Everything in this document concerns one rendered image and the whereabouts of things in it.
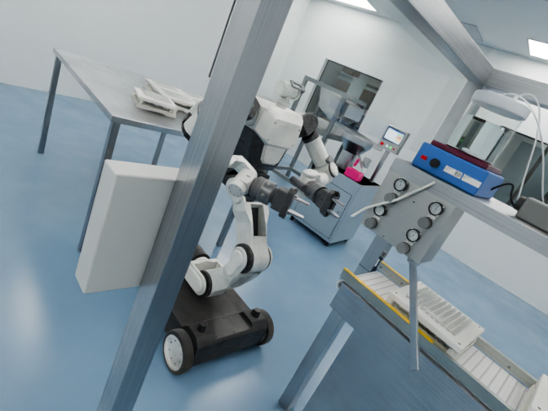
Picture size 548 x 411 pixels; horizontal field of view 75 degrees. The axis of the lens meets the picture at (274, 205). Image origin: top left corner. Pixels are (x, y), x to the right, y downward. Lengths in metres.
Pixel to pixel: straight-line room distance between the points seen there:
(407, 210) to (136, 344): 0.78
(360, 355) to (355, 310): 0.16
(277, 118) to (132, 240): 0.99
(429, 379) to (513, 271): 5.02
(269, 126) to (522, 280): 5.10
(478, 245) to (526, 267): 0.64
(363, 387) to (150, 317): 0.80
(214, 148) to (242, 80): 0.12
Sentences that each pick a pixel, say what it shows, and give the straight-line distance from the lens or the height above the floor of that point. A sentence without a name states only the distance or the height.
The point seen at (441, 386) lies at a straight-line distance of 1.19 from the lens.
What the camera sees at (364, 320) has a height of 0.83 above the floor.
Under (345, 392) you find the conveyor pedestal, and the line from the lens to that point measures 1.41.
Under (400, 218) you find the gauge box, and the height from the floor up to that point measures 1.18.
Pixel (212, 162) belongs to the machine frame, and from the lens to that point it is 0.64.
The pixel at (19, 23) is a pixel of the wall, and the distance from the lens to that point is 5.34.
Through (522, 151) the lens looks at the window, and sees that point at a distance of 6.16.
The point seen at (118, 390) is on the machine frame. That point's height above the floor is 0.64.
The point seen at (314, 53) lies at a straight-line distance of 0.79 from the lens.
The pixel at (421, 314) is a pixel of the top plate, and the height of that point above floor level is 0.96.
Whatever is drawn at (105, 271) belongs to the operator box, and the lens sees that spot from 0.76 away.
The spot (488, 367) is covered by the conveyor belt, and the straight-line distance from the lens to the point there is 1.36.
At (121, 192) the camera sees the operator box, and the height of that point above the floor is 1.12.
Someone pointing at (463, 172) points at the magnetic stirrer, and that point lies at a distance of 1.10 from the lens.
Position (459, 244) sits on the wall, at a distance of 6.16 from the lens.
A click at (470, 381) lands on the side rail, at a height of 0.91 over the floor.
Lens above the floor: 1.41
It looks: 19 degrees down
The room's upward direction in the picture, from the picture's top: 25 degrees clockwise
